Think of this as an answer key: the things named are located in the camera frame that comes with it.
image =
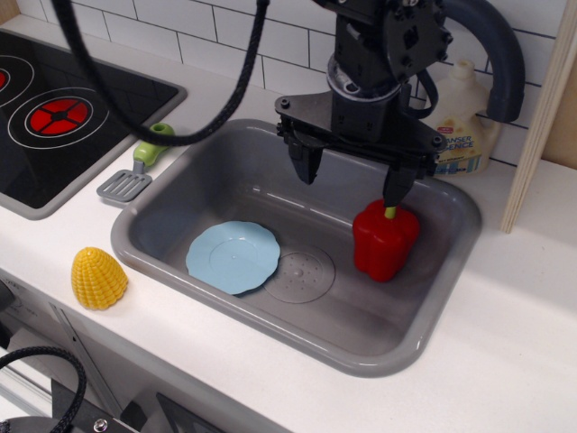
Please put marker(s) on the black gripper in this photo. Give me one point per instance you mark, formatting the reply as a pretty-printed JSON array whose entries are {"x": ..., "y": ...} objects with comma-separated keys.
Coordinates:
[{"x": 386, "y": 130}]

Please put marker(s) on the grey spatula green handle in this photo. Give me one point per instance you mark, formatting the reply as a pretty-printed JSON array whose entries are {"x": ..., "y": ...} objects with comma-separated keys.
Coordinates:
[{"x": 125, "y": 185}]

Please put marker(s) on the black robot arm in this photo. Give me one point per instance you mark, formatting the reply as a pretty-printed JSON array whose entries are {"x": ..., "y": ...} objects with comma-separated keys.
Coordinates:
[{"x": 379, "y": 46}]

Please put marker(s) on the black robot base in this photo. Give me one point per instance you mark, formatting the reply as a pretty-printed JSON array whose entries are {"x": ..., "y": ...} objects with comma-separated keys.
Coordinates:
[{"x": 90, "y": 418}]

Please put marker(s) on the light blue plate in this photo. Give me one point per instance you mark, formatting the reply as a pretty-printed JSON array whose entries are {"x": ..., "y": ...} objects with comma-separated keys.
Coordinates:
[{"x": 234, "y": 256}]

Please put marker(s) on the grey plastic sink basin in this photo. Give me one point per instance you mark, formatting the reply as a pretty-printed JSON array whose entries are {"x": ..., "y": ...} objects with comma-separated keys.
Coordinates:
[{"x": 315, "y": 300}]

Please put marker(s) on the red toy bell pepper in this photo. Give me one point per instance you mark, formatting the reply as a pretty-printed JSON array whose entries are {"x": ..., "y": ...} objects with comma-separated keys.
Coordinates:
[{"x": 383, "y": 238}]

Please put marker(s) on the cream cleanser bottle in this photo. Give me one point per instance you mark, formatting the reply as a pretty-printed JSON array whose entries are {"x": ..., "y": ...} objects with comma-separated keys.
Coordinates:
[{"x": 469, "y": 140}]

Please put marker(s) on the dark grey faucet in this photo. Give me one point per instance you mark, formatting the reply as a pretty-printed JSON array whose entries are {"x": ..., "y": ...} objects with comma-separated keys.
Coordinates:
[{"x": 497, "y": 38}]

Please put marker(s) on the light wooden side panel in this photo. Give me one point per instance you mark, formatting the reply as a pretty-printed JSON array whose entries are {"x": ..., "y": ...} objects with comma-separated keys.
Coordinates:
[{"x": 556, "y": 78}]

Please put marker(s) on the yellow toy corn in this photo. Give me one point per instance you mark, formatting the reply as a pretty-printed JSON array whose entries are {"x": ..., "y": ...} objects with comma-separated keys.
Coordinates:
[{"x": 97, "y": 279}]

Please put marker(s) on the black toy stove top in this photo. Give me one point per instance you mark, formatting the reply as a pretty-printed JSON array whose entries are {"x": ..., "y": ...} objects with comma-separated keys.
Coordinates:
[{"x": 56, "y": 132}]

